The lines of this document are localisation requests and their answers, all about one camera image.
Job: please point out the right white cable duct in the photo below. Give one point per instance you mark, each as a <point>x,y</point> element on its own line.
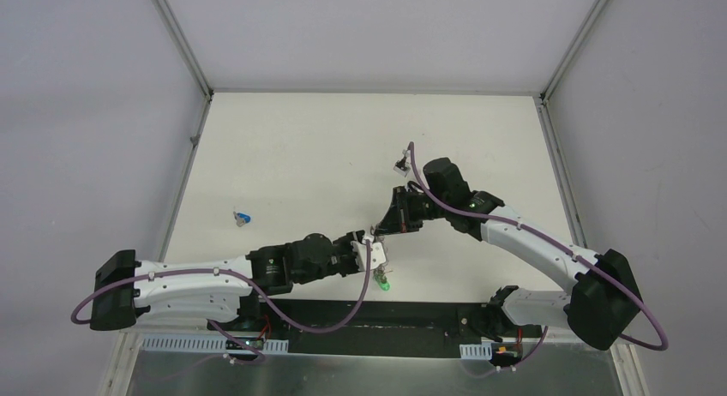
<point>480,351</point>

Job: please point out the white cable duct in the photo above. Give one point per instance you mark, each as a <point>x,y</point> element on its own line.
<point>480,351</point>
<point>211,344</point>

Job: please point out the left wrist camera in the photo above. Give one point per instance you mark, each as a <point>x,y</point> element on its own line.
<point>363,254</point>

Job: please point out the round metal keyring disc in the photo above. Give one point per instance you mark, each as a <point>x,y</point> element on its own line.
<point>379,260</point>

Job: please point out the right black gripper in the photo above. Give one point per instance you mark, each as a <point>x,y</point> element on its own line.
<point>399,218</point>

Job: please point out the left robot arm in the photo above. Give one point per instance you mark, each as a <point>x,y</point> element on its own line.
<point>128,290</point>

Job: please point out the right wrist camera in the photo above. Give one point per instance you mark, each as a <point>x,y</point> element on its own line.
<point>403,166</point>

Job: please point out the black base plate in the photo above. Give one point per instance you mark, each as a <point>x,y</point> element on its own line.
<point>379,329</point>

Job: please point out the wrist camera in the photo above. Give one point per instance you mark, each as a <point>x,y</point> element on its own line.
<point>403,166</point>
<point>363,254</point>

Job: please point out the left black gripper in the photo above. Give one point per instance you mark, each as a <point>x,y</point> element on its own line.
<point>352,252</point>

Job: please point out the left white cable duct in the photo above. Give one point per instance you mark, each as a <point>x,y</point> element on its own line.
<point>211,344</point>

